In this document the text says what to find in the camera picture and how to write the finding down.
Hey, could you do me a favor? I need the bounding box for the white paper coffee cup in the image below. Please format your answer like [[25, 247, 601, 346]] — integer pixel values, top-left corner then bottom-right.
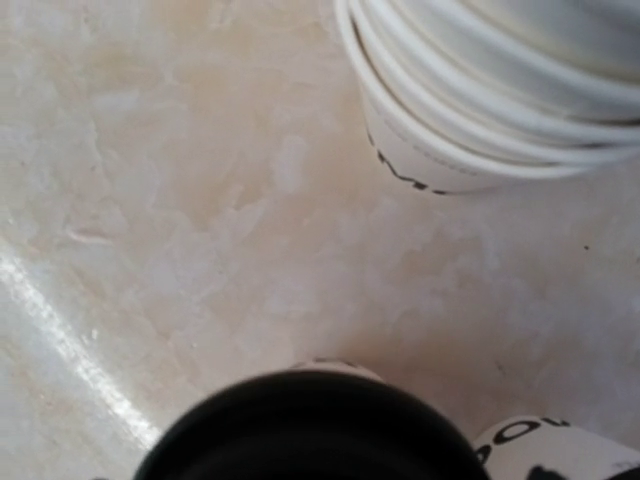
[[291, 358, 384, 383], [474, 416, 639, 480]]

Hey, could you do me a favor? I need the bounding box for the stack of white paper cups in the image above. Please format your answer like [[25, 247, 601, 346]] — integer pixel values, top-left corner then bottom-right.
[[334, 1, 639, 193]]

